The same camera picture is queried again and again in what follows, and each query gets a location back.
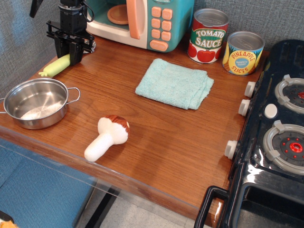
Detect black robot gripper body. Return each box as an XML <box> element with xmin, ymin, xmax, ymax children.
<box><xmin>47</xmin><ymin>7</ymin><xmax>95</xmax><ymax>53</ymax></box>

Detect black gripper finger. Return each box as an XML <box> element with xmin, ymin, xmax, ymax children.
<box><xmin>69</xmin><ymin>42</ymin><xmax>83</xmax><ymax>66</ymax></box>
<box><xmin>54</xmin><ymin>36</ymin><xmax>69</xmax><ymax>58</ymax></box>

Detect spoon with yellow-green handle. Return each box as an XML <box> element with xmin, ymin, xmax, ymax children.
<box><xmin>38</xmin><ymin>54</ymin><xmax>71</xmax><ymax>78</ymax></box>

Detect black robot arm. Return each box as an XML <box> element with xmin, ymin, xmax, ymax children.
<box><xmin>47</xmin><ymin>0</ymin><xmax>95</xmax><ymax>66</ymax></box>

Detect stainless steel pot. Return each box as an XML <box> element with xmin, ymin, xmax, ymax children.
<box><xmin>0</xmin><ymin>78</ymin><xmax>81</xmax><ymax>130</ymax></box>

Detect plush mushroom toy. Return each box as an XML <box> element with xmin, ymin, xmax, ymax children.
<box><xmin>84</xmin><ymin>115</ymin><xmax>130</xmax><ymax>162</ymax></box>

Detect toy microwave teal and cream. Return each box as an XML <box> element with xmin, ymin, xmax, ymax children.
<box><xmin>87</xmin><ymin>0</ymin><xmax>194</xmax><ymax>53</ymax></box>

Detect light blue folded cloth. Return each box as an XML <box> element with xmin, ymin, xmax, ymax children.
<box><xmin>135</xmin><ymin>58</ymin><xmax>214</xmax><ymax>110</ymax></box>

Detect tomato sauce can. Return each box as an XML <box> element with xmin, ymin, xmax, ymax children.
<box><xmin>188</xmin><ymin>8</ymin><xmax>229</xmax><ymax>63</ymax></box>

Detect pineapple slices can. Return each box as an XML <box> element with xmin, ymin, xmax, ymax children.
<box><xmin>222</xmin><ymin>31</ymin><xmax>265</xmax><ymax>76</ymax></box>

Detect orange object at corner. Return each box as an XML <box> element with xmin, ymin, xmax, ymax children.
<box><xmin>0</xmin><ymin>211</ymin><xmax>18</xmax><ymax>228</ymax></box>

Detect black toy stove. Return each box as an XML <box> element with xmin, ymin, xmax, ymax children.
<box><xmin>195</xmin><ymin>39</ymin><xmax>304</xmax><ymax>228</ymax></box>

